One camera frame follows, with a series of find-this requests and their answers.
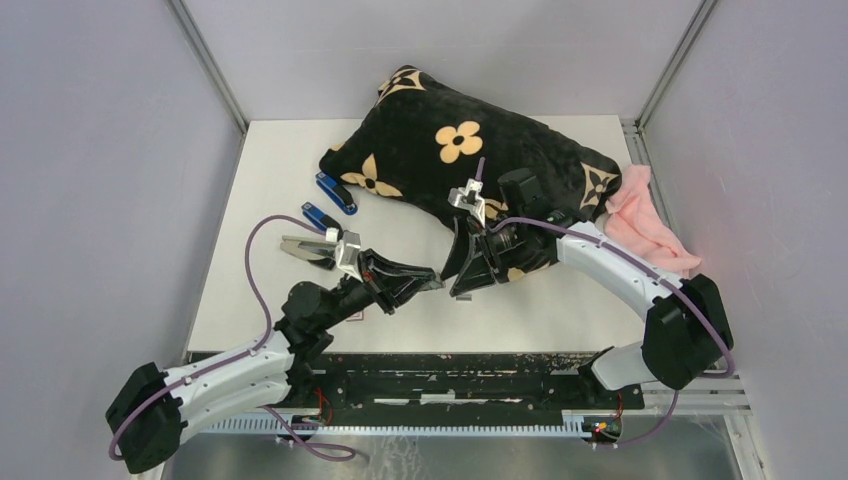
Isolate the grey beige stapler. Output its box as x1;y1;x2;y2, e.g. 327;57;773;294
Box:
280;235;337;271

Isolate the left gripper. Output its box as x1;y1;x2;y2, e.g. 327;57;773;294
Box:
319;247;436;329

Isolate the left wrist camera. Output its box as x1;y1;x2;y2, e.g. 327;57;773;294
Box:
325;228;361;279

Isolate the pink cloth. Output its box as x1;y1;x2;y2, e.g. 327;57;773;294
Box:
604;165;701;277

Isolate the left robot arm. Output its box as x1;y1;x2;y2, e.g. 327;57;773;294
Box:
105;249;443;474

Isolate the blue stapler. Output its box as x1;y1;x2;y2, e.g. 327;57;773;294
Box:
315;171;358;216
301;202;343;234

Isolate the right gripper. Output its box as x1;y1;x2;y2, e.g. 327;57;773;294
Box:
440;210;525;298

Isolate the black pillow with beige flowers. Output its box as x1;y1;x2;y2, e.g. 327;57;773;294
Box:
319;65;622;228

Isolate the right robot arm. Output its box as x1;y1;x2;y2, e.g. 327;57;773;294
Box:
443;168;735;408

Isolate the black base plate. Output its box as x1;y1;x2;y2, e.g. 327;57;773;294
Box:
275;352;672;431

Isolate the white cable duct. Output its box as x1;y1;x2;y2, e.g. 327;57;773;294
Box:
202;411;620;440

